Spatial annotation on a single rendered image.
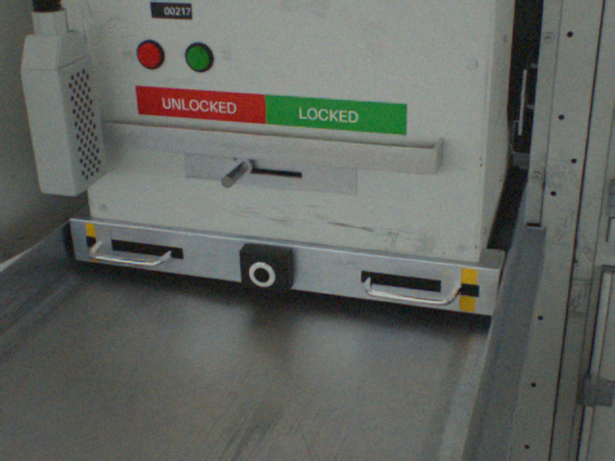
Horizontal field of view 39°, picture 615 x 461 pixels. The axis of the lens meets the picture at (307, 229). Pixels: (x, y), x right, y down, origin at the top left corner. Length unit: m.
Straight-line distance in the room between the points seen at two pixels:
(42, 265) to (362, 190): 0.41
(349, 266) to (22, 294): 0.39
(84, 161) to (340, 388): 0.38
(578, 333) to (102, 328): 0.69
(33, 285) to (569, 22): 0.74
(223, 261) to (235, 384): 0.20
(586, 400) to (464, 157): 0.55
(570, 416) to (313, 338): 0.56
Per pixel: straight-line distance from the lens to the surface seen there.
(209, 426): 0.87
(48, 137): 0.99
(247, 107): 0.99
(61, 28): 0.97
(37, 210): 1.32
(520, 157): 1.32
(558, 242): 1.28
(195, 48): 0.99
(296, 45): 0.95
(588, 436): 1.43
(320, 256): 1.02
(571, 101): 1.20
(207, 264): 1.08
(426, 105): 0.93
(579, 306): 1.33
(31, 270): 1.11
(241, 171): 0.99
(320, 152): 0.93
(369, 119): 0.95
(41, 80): 0.97
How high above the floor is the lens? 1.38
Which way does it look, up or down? 25 degrees down
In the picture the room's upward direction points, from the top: 2 degrees counter-clockwise
